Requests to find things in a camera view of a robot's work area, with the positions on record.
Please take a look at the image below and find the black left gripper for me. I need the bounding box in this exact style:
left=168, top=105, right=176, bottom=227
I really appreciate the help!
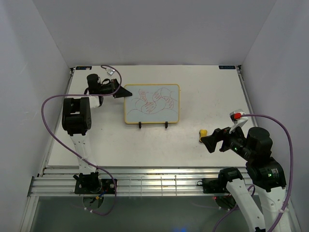
left=99, top=79, right=133, bottom=99

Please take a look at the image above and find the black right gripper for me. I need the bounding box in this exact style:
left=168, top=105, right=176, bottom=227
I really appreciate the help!
left=200, top=121, right=254, bottom=160

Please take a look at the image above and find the yellow bone-shaped eraser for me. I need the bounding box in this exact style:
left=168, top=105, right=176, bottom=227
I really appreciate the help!
left=199, top=129, right=208, bottom=143

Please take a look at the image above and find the yellow-framed whiteboard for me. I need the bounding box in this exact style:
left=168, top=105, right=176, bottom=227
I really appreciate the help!
left=124, top=84, right=180, bottom=124

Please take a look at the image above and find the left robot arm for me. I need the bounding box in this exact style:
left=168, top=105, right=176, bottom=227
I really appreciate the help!
left=62, top=74, right=133, bottom=193

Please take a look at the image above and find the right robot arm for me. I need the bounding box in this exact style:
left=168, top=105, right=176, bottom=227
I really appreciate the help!
left=199, top=127, right=292, bottom=232

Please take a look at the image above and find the blue label left corner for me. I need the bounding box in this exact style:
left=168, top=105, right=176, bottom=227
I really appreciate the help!
left=75, top=66, right=92, bottom=71

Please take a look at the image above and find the blue label corner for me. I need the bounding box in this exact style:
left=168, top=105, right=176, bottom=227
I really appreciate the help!
left=75, top=66, right=92, bottom=71
left=218, top=65, right=236, bottom=70

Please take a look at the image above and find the blue label right corner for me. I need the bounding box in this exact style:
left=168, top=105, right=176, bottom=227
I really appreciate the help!
left=218, top=65, right=236, bottom=70

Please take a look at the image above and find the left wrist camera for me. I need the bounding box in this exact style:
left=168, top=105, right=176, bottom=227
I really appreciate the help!
left=106, top=68, right=115, bottom=76

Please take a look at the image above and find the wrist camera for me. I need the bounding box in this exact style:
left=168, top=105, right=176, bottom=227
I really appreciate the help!
left=229, top=109, right=248, bottom=133
left=106, top=68, right=115, bottom=76

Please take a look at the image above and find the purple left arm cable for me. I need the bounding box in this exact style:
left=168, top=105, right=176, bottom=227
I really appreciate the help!
left=41, top=64, right=122, bottom=216

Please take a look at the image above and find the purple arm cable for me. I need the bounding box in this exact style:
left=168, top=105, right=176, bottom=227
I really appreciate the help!
left=190, top=114, right=294, bottom=232
left=41, top=64, right=122, bottom=216

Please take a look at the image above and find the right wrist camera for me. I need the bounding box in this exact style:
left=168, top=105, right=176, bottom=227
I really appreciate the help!
left=229, top=109, right=248, bottom=133

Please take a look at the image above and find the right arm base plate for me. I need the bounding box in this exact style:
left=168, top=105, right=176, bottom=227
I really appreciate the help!
left=197, top=178, right=228, bottom=194

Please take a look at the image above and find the black wire whiteboard stand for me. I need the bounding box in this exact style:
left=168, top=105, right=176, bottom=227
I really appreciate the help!
left=137, top=121, right=169, bottom=129

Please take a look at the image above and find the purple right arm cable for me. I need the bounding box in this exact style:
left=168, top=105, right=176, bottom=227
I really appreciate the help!
left=190, top=114, right=294, bottom=232

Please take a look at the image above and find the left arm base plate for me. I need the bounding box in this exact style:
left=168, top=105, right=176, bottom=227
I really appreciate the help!
left=74, top=179, right=117, bottom=195

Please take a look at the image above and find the aluminium table frame rail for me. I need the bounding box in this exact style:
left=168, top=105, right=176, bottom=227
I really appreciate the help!
left=20, top=64, right=301, bottom=232

